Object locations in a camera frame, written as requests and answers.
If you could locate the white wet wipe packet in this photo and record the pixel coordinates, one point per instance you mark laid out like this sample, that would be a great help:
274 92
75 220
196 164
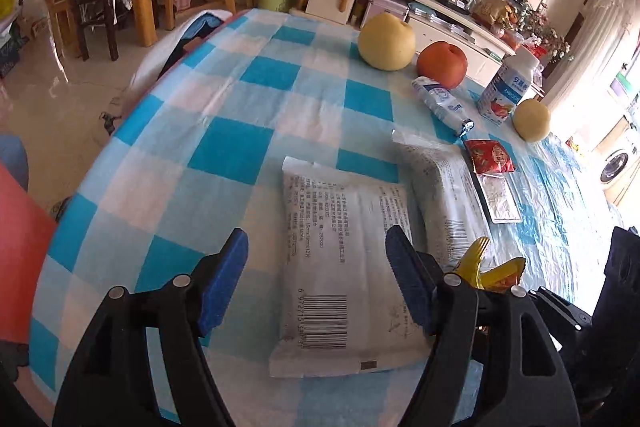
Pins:
445 192
340 257

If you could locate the red snack packet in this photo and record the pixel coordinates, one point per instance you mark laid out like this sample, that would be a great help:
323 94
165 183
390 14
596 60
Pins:
490 157

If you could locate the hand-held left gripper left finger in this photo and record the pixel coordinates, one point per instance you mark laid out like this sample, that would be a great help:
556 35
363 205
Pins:
225 277

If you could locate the white washing machine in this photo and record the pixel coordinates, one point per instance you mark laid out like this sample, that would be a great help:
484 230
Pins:
617 162

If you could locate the silver foil wrapper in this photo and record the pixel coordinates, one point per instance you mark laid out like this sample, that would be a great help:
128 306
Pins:
497 202

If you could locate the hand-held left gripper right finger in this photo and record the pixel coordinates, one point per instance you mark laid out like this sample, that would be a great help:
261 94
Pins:
410 277

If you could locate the blue white checkered tablecloth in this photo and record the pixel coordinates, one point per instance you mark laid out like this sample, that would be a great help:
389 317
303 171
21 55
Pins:
200 147

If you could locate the red apple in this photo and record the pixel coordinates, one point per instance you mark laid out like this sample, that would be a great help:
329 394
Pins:
442 64

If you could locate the pink storage box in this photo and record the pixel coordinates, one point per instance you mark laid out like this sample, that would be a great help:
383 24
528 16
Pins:
385 9

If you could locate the white blue tissue packet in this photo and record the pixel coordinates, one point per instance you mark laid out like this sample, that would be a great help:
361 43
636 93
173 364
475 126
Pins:
442 102

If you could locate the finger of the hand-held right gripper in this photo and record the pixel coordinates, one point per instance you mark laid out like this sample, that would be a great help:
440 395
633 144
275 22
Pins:
565 317

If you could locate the dried flower bunch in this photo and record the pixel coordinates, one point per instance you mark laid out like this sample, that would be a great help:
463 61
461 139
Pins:
545 32

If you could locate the yellow red snack wrapper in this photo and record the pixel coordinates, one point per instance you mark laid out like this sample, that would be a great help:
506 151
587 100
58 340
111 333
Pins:
500 274

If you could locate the red flat-topped object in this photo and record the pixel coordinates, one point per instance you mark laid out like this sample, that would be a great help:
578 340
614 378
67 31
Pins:
22 257

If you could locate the yellow pear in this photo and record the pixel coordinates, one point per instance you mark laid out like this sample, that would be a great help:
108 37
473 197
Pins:
387 42
531 121

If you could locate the white yogurt bottle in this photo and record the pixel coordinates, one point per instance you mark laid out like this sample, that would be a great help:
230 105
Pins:
505 89

